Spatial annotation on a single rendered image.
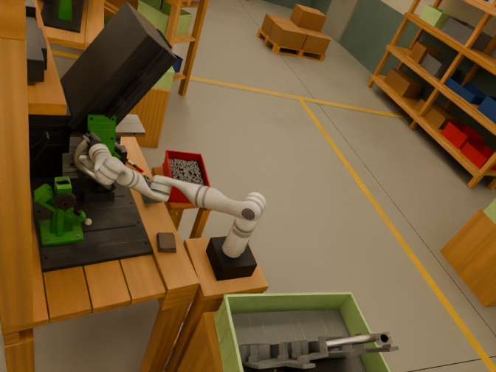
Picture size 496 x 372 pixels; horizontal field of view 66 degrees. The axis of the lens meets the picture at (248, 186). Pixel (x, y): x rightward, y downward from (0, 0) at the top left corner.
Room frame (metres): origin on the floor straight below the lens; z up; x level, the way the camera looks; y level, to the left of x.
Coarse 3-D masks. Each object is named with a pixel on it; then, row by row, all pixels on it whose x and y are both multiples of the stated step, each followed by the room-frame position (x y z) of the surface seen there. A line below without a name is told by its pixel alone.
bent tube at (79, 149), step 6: (90, 132) 1.25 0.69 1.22; (96, 138) 1.26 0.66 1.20; (84, 144) 1.23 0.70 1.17; (78, 150) 1.21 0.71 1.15; (78, 162) 1.20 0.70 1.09; (78, 168) 1.20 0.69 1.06; (84, 168) 1.21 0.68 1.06; (90, 174) 1.22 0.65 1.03; (96, 180) 1.23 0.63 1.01; (102, 186) 1.25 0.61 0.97; (108, 186) 1.26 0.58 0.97
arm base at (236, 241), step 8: (232, 224) 1.21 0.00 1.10; (232, 232) 1.19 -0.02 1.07; (240, 232) 1.18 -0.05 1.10; (248, 232) 1.19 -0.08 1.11; (232, 240) 1.18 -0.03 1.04; (240, 240) 1.18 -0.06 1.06; (248, 240) 1.23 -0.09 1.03; (224, 248) 1.19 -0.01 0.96; (232, 248) 1.18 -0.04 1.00; (240, 248) 1.19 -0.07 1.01; (232, 256) 1.18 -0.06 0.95
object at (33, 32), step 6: (30, 0) 1.35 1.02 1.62; (30, 6) 1.30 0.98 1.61; (30, 12) 1.30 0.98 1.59; (36, 18) 1.34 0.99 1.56; (30, 30) 1.12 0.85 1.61; (36, 30) 1.14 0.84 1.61; (30, 36) 1.09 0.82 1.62; (36, 36) 1.10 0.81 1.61; (42, 36) 1.12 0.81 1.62; (42, 42) 1.08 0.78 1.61; (42, 48) 1.05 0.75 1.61
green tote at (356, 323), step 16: (224, 304) 0.93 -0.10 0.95; (240, 304) 1.00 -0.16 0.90; (256, 304) 1.03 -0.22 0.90; (272, 304) 1.07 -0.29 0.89; (288, 304) 1.10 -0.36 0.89; (304, 304) 1.14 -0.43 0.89; (320, 304) 1.18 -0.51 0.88; (336, 304) 1.22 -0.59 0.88; (352, 304) 1.20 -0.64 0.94; (224, 320) 0.90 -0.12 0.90; (352, 320) 1.16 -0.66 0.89; (224, 336) 0.85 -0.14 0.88; (352, 336) 1.11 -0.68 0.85; (224, 352) 0.81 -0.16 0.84; (224, 368) 0.77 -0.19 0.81; (240, 368) 0.71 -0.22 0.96; (368, 368) 0.98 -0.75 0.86; (384, 368) 0.95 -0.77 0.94
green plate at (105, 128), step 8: (88, 120) 1.29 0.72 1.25; (96, 120) 1.31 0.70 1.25; (104, 120) 1.33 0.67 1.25; (112, 120) 1.35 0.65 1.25; (88, 128) 1.28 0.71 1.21; (96, 128) 1.30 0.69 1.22; (104, 128) 1.33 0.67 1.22; (112, 128) 1.35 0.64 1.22; (104, 136) 1.32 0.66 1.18; (112, 136) 1.34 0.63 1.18; (112, 144) 1.34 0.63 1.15; (112, 152) 1.33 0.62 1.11
